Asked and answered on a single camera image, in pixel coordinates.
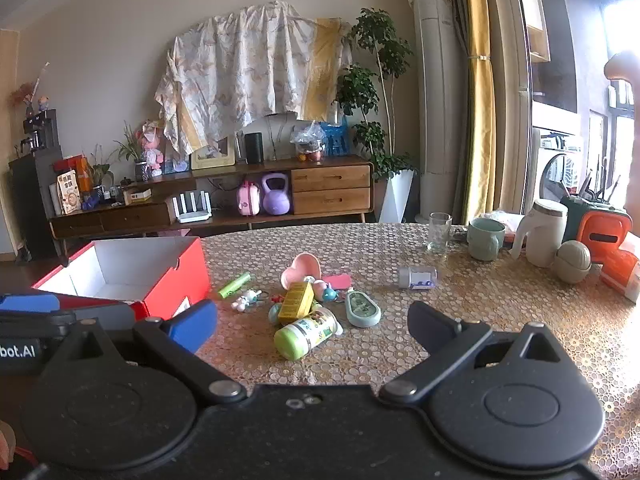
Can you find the wooden sideboard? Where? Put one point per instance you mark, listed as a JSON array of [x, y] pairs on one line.
[[330, 180]]

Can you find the red cardboard box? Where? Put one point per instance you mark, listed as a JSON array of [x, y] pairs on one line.
[[170, 285]]

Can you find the teal oval digital device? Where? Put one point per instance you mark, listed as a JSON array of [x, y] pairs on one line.
[[362, 310]]

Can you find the blue small toy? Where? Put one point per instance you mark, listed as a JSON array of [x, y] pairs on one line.
[[91, 203]]

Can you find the white lidded mug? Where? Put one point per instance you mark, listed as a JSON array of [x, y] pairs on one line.
[[542, 240]]

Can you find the light blue round toy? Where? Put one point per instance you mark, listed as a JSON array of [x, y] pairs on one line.
[[274, 314]]

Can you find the clear plastic bag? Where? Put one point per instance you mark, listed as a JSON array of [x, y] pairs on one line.
[[307, 137]]

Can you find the bunch of dark utensils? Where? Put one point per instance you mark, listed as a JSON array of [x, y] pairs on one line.
[[592, 185]]

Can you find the orange tool holder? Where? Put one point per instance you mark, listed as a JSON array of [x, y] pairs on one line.
[[572, 207]]

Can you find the plant in patterned vase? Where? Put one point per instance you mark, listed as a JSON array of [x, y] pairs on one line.
[[142, 171]]

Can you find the pink white packet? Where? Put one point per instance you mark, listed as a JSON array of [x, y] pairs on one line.
[[510, 222]]

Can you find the white bottle with green lid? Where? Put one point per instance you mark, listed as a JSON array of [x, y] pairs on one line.
[[305, 335]]

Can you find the yellow small carton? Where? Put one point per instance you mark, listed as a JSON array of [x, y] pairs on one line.
[[295, 302]]

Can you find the pink toy suitcase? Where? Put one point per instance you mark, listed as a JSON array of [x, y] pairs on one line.
[[248, 200]]

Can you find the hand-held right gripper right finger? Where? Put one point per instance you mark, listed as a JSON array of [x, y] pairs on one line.
[[430, 325]]

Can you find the tall potted green plant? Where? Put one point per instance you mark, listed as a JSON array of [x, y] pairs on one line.
[[397, 195]]

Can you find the wooden wall cabinet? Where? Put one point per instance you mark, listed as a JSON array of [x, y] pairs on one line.
[[532, 10]]

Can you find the pink heart-shaped dish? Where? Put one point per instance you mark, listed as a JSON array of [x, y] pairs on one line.
[[300, 267]]

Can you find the dried flower bouquet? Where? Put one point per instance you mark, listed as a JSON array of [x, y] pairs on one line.
[[22, 92]]

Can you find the white orange snack box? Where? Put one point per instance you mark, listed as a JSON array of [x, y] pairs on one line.
[[69, 192]]

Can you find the black speaker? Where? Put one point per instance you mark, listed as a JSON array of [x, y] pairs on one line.
[[254, 149]]

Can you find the patterned cloth cover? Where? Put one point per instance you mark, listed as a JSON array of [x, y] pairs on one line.
[[240, 70]]

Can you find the clear drinking glass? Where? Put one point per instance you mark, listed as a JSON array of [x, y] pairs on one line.
[[440, 235]]

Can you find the pink card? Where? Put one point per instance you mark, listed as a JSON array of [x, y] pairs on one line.
[[337, 281]]

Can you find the cream photo frame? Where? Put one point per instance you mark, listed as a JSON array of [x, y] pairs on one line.
[[212, 162]]

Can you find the standing white air conditioner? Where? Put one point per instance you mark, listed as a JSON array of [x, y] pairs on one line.
[[440, 110]]

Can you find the round beige container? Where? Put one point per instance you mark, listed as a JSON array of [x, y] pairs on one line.
[[572, 262]]

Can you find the purple kettlebell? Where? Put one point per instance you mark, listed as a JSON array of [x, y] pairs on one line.
[[276, 200]]

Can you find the white washing machine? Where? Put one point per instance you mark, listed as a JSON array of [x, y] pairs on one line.
[[550, 175]]

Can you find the small clear plastic bottle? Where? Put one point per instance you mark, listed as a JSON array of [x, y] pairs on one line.
[[417, 277]]

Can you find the pink doll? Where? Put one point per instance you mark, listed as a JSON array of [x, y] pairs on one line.
[[151, 150]]

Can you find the small potted plant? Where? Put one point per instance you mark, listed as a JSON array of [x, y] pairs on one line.
[[101, 172]]

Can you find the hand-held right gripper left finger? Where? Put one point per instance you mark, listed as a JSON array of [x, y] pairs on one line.
[[192, 322]]

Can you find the orange plastic box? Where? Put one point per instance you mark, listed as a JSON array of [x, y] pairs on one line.
[[600, 232]]

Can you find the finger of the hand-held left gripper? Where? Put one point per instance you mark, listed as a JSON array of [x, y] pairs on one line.
[[27, 303]]

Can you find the orange white packet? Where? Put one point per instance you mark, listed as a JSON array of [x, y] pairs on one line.
[[622, 272]]

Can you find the yellow grey curtain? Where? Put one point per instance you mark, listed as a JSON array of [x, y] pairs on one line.
[[480, 110]]

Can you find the white router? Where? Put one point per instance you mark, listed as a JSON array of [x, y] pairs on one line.
[[192, 216]]

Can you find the black tall cabinet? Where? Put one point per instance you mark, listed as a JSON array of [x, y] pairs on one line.
[[35, 200]]

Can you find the green tube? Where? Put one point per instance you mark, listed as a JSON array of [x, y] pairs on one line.
[[234, 286]]

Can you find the green ceramic mug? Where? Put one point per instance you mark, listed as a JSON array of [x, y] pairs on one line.
[[485, 242]]

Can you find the black coffee machine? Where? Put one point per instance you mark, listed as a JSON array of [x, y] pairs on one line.
[[40, 130]]

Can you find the cream flat box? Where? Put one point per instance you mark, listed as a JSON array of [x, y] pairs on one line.
[[137, 196]]

